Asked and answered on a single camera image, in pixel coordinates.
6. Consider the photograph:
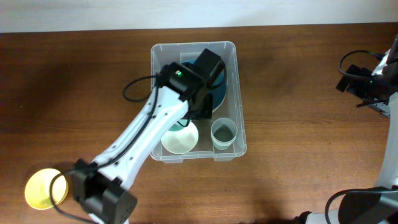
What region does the yellow small bowl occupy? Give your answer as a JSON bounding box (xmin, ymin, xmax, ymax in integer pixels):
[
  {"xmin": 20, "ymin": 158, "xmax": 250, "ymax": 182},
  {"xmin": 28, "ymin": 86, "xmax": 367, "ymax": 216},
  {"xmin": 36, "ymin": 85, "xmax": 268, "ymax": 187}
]
[{"xmin": 24, "ymin": 168, "xmax": 68, "ymax": 210}]

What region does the mint green plastic cup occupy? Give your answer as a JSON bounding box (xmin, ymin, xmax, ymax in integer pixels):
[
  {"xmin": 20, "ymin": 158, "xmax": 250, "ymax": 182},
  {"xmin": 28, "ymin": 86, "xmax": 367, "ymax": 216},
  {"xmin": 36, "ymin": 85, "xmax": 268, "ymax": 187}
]
[{"xmin": 213, "ymin": 142, "xmax": 233, "ymax": 151}]

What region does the clear plastic storage bin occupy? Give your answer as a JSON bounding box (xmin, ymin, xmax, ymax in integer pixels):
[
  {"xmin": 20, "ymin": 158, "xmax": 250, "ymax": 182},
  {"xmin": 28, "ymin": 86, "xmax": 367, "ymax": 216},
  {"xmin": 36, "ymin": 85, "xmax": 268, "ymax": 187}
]
[{"xmin": 150, "ymin": 41, "xmax": 247, "ymax": 163}]

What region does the mint green small bowl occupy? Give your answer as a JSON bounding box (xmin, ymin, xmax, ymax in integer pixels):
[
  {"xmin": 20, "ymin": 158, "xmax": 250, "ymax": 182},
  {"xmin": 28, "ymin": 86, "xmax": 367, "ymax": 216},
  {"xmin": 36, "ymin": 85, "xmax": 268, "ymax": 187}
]
[{"xmin": 169, "ymin": 119, "xmax": 190, "ymax": 132}]

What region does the white small bowl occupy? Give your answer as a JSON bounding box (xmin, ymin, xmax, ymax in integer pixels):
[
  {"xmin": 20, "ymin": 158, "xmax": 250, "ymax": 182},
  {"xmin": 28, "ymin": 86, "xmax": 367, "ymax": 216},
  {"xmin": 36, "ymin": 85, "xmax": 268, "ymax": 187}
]
[{"xmin": 161, "ymin": 121, "xmax": 199, "ymax": 154}]

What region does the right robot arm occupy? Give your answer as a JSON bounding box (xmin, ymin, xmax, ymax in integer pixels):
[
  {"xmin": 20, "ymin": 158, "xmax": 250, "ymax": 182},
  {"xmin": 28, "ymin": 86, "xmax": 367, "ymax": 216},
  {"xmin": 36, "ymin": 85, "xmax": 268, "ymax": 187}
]
[{"xmin": 292, "ymin": 40, "xmax": 397, "ymax": 224}]

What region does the cream plastic cup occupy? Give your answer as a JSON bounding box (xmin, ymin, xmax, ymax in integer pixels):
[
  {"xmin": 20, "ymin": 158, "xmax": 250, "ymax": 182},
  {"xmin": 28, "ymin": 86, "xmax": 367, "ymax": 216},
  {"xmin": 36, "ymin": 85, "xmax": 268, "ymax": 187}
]
[{"xmin": 212, "ymin": 137, "xmax": 236, "ymax": 147}]

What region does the dark blue bowl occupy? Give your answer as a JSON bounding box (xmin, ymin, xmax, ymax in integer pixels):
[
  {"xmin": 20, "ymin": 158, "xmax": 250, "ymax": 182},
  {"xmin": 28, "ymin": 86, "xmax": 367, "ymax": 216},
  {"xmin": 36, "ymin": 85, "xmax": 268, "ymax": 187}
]
[{"xmin": 174, "ymin": 62, "xmax": 226, "ymax": 110}]

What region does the grey plastic cup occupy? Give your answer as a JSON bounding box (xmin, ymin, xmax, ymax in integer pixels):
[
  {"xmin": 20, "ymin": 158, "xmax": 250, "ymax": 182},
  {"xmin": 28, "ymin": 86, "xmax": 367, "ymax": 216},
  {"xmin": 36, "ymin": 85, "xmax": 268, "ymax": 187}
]
[{"xmin": 211, "ymin": 118, "xmax": 238, "ymax": 141}]

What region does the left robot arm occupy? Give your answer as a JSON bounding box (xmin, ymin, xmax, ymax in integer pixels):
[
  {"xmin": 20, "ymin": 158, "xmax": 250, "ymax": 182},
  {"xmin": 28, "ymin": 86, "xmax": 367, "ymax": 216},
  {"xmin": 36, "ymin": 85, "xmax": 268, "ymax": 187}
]
[{"xmin": 71, "ymin": 60, "xmax": 225, "ymax": 223}]

